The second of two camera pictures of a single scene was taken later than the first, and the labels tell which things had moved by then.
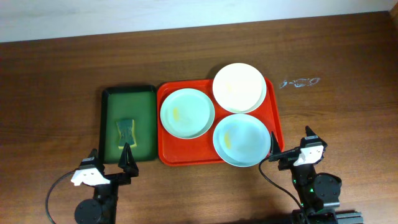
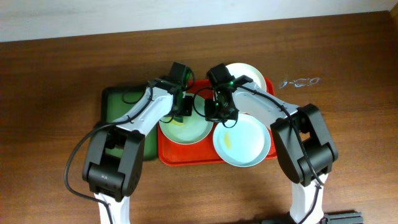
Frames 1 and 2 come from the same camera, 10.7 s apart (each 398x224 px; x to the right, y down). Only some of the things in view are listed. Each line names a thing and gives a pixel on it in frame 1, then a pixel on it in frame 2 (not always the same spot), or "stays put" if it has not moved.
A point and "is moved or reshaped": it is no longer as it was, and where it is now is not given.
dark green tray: [136, 102] stays put
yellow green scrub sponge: [127, 133] is moved or reshaped
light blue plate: [242, 140] stays put
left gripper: [115, 178] -> [186, 106]
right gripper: [280, 157] -> [217, 117]
